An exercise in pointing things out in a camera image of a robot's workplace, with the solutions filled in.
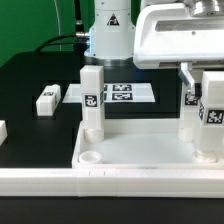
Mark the white block left edge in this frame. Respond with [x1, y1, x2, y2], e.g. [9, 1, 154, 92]
[0, 120, 7, 146]

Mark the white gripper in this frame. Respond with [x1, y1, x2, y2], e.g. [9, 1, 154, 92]
[133, 3, 224, 100]

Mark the white desk top tray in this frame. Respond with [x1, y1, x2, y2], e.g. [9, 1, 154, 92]
[72, 119, 224, 170]

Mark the black cable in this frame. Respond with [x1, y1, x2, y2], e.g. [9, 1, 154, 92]
[33, 0, 91, 54]

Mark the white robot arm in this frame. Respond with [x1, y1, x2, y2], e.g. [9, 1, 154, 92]
[85, 0, 224, 98]

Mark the white marker base plate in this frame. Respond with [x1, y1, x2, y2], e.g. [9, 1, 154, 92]
[63, 83, 155, 103]

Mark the white thin cable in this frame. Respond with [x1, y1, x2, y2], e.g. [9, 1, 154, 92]
[53, 0, 63, 52]

